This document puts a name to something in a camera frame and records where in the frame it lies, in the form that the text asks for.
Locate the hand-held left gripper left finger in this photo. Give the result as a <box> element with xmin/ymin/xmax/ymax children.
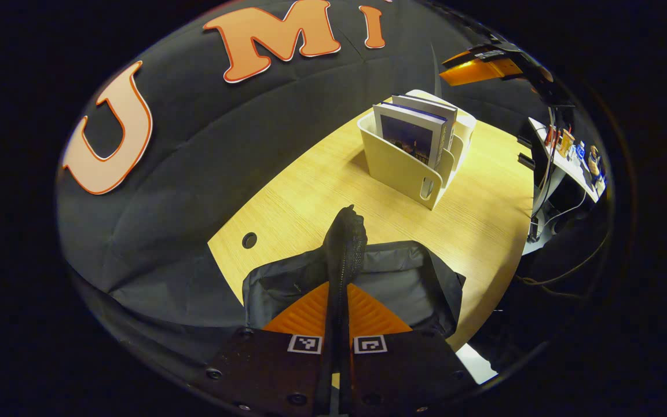
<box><xmin>205</xmin><ymin>282</ymin><xmax>339</xmax><ymax>417</ymax></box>

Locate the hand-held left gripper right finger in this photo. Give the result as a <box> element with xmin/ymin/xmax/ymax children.
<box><xmin>339</xmin><ymin>283</ymin><xmax>479</xmax><ymax>417</ymax></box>

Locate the black schoolbag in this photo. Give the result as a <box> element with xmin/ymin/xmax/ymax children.
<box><xmin>243</xmin><ymin>204</ymin><xmax>466</xmax><ymax>351</ymax></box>

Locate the blue cover book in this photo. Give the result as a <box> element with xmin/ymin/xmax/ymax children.
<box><xmin>373</xmin><ymin>103</ymin><xmax>448</xmax><ymax>170</ymax></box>

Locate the white bookshelf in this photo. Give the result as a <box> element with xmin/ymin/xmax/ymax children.
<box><xmin>357</xmin><ymin>89</ymin><xmax>478</xmax><ymax>210</ymax></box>

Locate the white side table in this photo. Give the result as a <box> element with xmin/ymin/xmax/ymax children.
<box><xmin>527</xmin><ymin>116</ymin><xmax>607</xmax><ymax>255</ymax></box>

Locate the small figurine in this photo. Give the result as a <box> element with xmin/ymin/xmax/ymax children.
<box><xmin>587</xmin><ymin>145</ymin><xmax>604</xmax><ymax>181</ymax></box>

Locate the black cable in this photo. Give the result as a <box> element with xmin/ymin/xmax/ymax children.
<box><xmin>533</xmin><ymin>104</ymin><xmax>561</xmax><ymax>232</ymax></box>

